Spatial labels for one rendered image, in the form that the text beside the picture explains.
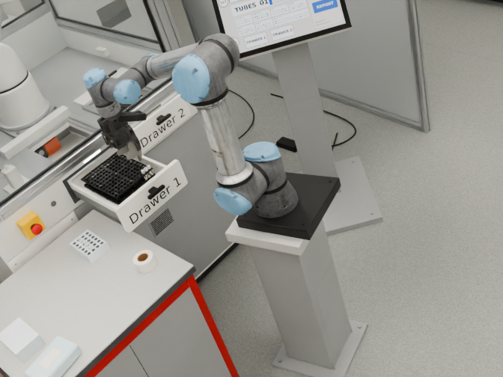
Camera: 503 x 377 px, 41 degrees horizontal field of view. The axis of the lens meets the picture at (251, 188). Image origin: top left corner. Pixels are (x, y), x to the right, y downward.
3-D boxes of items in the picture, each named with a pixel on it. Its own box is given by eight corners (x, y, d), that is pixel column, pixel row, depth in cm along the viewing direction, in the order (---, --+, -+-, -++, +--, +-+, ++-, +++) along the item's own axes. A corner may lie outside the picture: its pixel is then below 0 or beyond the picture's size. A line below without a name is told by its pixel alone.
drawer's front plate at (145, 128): (191, 115, 280) (183, 93, 273) (139, 155, 267) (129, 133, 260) (188, 114, 281) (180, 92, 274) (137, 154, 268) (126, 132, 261)
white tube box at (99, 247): (111, 248, 238) (106, 241, 235) (92, 264, 234) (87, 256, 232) (91, 236, 246) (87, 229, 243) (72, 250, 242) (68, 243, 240)
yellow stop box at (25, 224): (47, 229, 242) (38, 214, 238) (31, 241, 239) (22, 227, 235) (40, 224, 246) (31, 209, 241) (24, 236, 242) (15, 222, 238)
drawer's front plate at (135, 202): (188, 182, 245) (178, 159, 239) (129, 233, 232) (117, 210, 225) (185, 182, 246) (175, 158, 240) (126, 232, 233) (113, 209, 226)
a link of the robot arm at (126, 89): (144, 69, 213) (120, 66, 219) (120, 88, 206) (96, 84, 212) (152, 90, 217) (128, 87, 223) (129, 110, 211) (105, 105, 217)
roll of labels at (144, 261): (160, 259, 227) (156, 250, 225) (150, 274, 223) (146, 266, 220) (144, 256, 230) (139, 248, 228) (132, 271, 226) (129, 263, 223)
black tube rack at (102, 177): (158, 181, 248) (152, 167, 244) (122, 210, 240) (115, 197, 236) (122, 164, 262) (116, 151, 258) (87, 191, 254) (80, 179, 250)
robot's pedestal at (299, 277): (368, 325, 279) (336, 188, 232) (340, 387, 261) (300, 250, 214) (302, 310, 294) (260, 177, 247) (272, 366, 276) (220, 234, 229)
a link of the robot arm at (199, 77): (273, 194, 215) (227, 39, 183) (248, 224, 207) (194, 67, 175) (243, 187, 222) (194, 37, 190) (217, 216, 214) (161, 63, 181)
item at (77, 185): (180, 181, 245) (175, 168, 241) (127, 226, 233) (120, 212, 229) (115, 152, 270) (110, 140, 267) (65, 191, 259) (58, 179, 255)
